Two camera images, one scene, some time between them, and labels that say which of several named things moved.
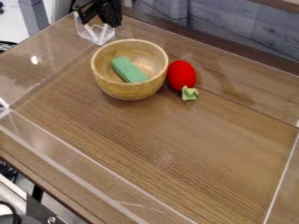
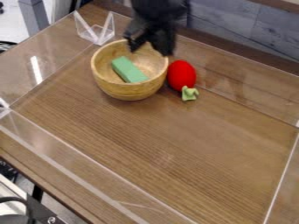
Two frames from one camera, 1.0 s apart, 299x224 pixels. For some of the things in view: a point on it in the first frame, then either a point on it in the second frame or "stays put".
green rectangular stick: (127, 69) stays put
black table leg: (38, 192) stays put
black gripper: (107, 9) -> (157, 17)
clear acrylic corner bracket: (97, 33) stays put
